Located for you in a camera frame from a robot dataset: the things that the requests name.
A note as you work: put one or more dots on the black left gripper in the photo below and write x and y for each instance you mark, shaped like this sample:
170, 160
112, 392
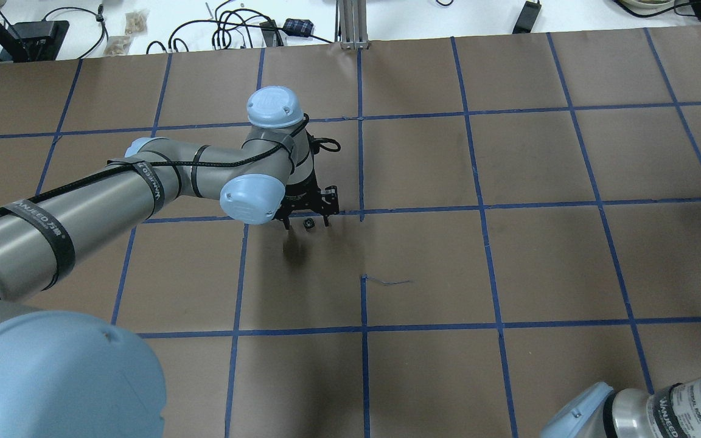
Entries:
299, 195

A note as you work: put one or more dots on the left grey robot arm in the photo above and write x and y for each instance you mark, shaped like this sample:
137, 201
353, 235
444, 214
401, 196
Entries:
70, 374

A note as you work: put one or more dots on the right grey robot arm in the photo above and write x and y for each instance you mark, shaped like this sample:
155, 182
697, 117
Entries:
648, 410

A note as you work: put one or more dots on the brown paper table cover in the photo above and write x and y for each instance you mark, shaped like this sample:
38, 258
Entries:
471, 123

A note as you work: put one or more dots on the bag of small parts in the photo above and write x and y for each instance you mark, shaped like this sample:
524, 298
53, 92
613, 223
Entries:
136, 22

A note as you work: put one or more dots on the black power adapter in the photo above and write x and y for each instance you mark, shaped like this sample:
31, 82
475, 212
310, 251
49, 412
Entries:
527, 17

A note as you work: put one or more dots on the aluminium frame post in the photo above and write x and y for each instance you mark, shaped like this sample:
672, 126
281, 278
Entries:
351, 25

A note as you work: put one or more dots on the black camera stand base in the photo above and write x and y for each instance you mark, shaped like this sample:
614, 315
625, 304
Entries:
42, 39

